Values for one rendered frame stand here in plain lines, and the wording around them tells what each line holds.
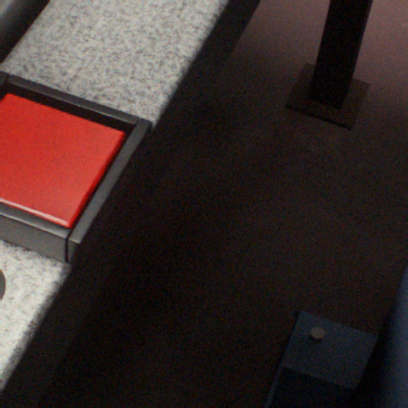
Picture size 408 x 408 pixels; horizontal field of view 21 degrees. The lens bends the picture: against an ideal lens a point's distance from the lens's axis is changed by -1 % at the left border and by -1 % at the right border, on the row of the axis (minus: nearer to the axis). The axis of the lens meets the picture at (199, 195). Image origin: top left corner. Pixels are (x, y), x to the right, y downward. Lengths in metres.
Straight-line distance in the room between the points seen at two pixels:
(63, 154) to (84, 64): 0.07
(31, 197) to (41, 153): 0.02
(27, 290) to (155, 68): 0.14
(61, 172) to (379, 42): 1.59
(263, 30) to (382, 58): 0.22
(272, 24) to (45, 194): 1.57
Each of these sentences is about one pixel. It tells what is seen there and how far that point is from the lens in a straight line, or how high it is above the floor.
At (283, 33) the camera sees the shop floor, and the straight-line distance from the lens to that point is 1.99.
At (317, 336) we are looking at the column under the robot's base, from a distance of 1.53.
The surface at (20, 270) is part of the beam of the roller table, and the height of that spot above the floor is 0.92.
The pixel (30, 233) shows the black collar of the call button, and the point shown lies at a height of 0.93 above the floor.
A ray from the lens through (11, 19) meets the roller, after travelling 0.56.
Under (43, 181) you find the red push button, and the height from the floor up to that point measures 0.93.
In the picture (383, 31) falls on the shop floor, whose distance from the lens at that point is 2.05.
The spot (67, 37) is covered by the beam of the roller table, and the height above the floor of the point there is 0.92.
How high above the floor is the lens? 1.27
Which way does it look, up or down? 49 degrees down
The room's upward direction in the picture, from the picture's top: 8 degrees clockwise
